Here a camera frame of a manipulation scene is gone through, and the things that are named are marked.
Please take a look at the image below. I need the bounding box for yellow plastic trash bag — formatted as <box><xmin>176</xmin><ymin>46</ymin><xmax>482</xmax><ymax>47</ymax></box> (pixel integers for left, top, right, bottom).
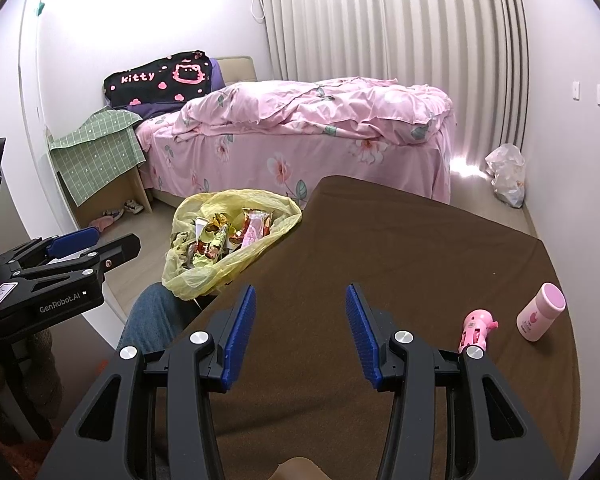
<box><xmin>161</xmin><ymin>188</ymin><xmax>303</xmax><ymax>302</ymax></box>

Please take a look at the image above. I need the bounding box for green checked cloth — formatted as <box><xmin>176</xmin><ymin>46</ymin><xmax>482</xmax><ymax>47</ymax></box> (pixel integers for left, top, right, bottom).
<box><xmin>48</xmin><ymin>108</ymin><xmax>147</xmax><ymax>207</ymax></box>

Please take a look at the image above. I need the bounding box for pair of patterned shoes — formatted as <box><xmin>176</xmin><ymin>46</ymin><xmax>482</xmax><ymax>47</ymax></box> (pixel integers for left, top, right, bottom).
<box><xmin>107</xmin><ymin>200</ymin><xmax>145</xmax><ymax>220</ymax></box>

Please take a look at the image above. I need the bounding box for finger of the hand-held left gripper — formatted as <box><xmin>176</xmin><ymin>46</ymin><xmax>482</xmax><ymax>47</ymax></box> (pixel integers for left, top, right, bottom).
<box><xmin>0</xmin><ymin>227</ymin><xmax>101</xmax><ymax>273</ymax></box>
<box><xmin>10</xmin><ymin>232</ymin><xmax>142</xmax><ymax>284</ymax></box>

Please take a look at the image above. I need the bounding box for white pleated curtain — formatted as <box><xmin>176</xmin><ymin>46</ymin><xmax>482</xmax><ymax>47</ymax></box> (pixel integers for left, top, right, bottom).
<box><xmin>260</xmin><ymin>0</ymin><xmax>531</xmax><ymax>171</ymax></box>

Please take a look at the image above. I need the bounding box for person's leg in jeans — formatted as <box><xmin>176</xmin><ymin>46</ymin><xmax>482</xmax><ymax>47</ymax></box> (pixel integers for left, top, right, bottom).
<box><xmin>117</xmin><ymin>282</ymin><xmax>203</xmax><ymax>361</ymax></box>

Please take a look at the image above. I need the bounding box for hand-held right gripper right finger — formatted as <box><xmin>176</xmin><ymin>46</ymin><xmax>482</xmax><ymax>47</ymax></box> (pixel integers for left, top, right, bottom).
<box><xmin>345</xmin><ymin>282</ymin><xmax>566</xmax><ymax>480</ymax></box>

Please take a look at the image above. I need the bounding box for brown fuzzy garment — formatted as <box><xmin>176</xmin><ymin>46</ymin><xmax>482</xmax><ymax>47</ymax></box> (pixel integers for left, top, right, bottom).
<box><xmin>275</xmin><ymin>455</ymin><xmax>331</xmax><ymax>480</ymax></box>

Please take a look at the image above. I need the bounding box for bed with pink floral sheet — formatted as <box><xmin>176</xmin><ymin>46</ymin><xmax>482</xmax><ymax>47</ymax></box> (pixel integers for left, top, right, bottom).
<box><xmin>132</xmin><ymin>55</ymin><xmax>458</xmax><ymax>211</ymax></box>

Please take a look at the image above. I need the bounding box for pink floral duvet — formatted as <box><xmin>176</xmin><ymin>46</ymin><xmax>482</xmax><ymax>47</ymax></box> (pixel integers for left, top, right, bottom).
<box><xmin>172</xmin><ymin>78</ymin><xmax>453</xmax><ymax>147</ymax></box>

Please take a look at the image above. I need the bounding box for pink toy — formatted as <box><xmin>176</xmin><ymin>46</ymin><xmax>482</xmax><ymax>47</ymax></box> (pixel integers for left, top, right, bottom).
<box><xmin>457</xmin><ymin>309</ymin><xmax>500</xmax><ymax>356</ymax></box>

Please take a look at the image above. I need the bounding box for pile of snack wrappers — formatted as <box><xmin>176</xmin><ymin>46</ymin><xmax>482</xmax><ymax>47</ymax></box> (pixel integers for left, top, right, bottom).
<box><xmin>172</xmin><ymin>208</ymin><xmax>276</xmax><ymax>273</ymax></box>

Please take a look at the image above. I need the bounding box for black blanket pink cat print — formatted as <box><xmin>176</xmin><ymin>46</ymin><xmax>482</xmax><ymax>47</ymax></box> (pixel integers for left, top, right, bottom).
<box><xmin>103</xmin><ymin>50</ymin><xmax>216</xmax><ymax>109</ymax></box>

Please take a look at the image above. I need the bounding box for white plastic bag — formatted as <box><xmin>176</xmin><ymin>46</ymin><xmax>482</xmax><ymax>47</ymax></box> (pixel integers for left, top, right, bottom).
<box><xmin>484</xmin><ymin>143</ymin><xmax>527</xmax><ymax>209</ymax></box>

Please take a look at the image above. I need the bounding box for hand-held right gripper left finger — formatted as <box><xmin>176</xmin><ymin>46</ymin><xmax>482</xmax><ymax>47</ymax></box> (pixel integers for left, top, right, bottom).
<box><xmin>40</xmin><ymin>284</ymin><xmax>258</xmax><ymax>480</ymax></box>

